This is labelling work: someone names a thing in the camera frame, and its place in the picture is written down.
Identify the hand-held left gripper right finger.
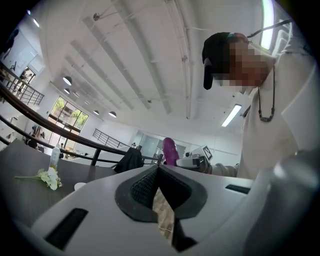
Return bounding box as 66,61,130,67
158,164,254,253

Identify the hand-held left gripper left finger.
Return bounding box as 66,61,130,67
31,164,177,256

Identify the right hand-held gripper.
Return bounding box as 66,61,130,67
176,144,215,174

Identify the purple eggplant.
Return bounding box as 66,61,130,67
162,137,180,166

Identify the person's right forearm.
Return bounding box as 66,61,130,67
211,162,241,179

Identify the dark grey table top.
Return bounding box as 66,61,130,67
0,138,118,229

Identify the black jacket on chair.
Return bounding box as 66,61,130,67
113,147,145,174

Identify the white flower bouquet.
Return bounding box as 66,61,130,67
14,166,63,191

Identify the clear drink bottle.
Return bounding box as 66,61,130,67
49,146,62,171

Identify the black low railing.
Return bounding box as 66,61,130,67
92,128,131,149

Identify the ceiling tube light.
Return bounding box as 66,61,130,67
220,103,243,128
259,0,275,51

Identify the person's beige sweatshirt torso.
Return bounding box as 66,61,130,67
236,22,320,181

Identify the black metal railing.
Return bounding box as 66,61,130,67
0,82,161,168

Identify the large framed window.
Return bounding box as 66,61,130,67
48,96,90,131

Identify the white ceiling pipe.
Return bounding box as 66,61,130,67
164,0,194,120

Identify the person's head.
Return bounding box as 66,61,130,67
202,31,277,91

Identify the black balcony railing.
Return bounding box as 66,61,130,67
0,61,45,106

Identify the dark bead necklace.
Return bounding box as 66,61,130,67
257,66,276,123

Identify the black head cable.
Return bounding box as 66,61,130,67
246,19,293,45

